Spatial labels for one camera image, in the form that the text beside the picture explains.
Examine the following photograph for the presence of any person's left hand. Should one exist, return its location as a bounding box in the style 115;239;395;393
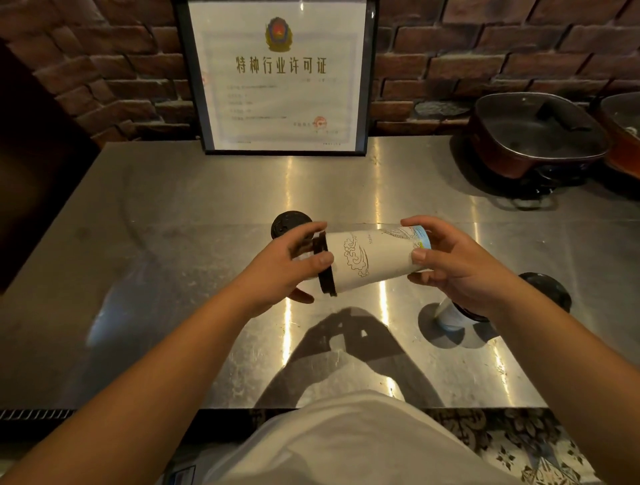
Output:
235;221;335;320

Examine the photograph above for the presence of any person's right hand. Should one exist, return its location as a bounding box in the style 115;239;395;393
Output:
400;215;508;319

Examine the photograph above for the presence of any black plastic cup lid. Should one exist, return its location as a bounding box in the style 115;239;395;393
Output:
270;211;314;241
311;232;339;298
517;272;573;315

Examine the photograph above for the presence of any white printed paper cup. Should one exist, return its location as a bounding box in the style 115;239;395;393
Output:
324;224;434;294
436;298;492;333

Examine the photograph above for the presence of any person's left forearm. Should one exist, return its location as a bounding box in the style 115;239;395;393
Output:
0;285;262;485

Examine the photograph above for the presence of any person's right forearm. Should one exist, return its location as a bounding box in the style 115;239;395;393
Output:
475;280;640;485

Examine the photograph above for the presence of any dark red electric pot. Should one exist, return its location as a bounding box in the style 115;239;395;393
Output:
594;91;640;182
467;92;612;211

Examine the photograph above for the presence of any glass pot lid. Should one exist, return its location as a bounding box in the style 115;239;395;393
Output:
474;92;611;162

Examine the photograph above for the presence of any black framed certificate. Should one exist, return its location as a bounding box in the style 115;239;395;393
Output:
172;0;379;157

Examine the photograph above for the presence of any person's white shirt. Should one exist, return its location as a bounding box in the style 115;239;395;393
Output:
165;390;527;485

